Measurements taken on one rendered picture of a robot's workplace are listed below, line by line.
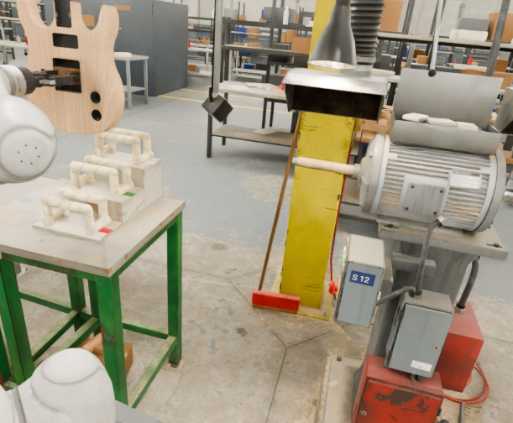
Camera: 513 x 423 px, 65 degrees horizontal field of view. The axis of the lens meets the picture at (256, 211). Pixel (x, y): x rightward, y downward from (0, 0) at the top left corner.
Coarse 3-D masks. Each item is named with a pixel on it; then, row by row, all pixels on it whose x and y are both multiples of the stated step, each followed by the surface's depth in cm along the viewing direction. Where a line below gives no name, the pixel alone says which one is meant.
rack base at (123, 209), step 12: (96, 180) 164; (96, 192) 154; (108, 192) 155; (132, 192) 157; (96, 204) 151; (108, 204) 149; (120, 204) 148; (132, 204) 155; (96, 216) 153; (120, 216) 150; (132, 216) 157
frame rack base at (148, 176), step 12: (96, 156) 167; (108, 156) 168; (120, 156) 170; (132, 156) 171; (132, 168) 159; (144, 168) 159; (156, 168) 168; (108, 180) 165; (120, 180) 163; (132, 180) 162; (144, 180) 161; (156, 180) 170; (144, 192) 163; (156, 192) 173; (144, 204) 165
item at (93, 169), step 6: (72, 162) 150; (78, 162) 150; (78, 168) 150; (84, 168) 149; (90, 168) 148; (96, 168) 148; (102, 168) 148; (108, 168) 147; (102, 174) 148; (108, 174) 147; (114, 174) 147
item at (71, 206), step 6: (42, 198) 140; (48, 198) 139; (54, 198) 139; (48, 204) 139; (54, 204) 138; (60, 204) 138; (66, 204) 137; (72, 204) 137; (78, 204) 137; (84, 204) 137; (72, 210) 137; (78, 210) 136; (84, 210) 136; (90, 210) 136
